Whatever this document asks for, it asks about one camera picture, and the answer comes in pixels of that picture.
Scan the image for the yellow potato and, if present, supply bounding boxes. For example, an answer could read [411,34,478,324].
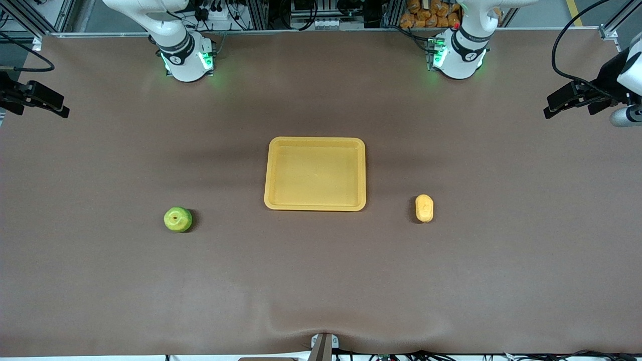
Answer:
[415,194,434,223]

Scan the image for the white power strip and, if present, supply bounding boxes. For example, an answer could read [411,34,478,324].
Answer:
[198,3,227,23]

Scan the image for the aluminium frame post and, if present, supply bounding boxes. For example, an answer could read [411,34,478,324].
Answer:
[0,0,43,51]
[598,0,642,42]

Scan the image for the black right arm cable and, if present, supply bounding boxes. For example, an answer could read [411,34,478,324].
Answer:
[0,33,55,72]

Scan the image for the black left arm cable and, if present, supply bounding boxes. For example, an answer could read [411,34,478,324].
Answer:
[551,0,615,96]

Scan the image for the pile of orange items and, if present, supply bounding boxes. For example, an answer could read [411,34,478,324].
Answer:
[400,0,462,29]

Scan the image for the yellow plastic tray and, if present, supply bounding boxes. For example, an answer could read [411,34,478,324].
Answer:
[264,136,367,212]

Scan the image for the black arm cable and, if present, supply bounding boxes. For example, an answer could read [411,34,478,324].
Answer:
[551,0,615,96]
[0,33,55,72]

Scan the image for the black floor cables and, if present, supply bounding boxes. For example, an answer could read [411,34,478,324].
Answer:
[369,349,642,361]

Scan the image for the green apple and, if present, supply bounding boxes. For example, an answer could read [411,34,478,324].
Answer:
[164,207,193,233]

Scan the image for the aluminium table edge rail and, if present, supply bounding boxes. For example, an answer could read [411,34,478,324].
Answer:
[43,27,610,38]

